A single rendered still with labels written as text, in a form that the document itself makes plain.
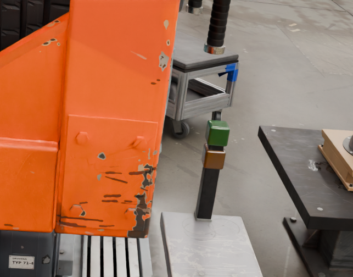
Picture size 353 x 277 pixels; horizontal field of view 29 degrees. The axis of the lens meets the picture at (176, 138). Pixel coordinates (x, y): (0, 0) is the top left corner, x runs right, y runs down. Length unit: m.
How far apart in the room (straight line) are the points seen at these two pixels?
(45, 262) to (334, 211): 0.82
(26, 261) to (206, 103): 1.63
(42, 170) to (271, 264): 1.18
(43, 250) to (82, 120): 0.43
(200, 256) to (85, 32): 0.49
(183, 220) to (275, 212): 1.08
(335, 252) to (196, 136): 1.02
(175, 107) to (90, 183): 1.71
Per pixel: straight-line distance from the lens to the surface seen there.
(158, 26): 1.04
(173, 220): 1.40
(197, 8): 1.77
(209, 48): 1.45
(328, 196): 1.97
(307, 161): 2.15
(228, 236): 1.37
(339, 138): 2.20
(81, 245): 1.84
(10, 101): 1.10
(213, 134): 1.32
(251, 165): 2.77
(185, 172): 2.61
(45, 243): 1.42
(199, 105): 2.89
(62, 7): 1.27
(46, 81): 1.09
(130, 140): 1.09
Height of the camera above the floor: 1.15
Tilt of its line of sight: 24 degrees down
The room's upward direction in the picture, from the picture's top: 8 degrees clockwise
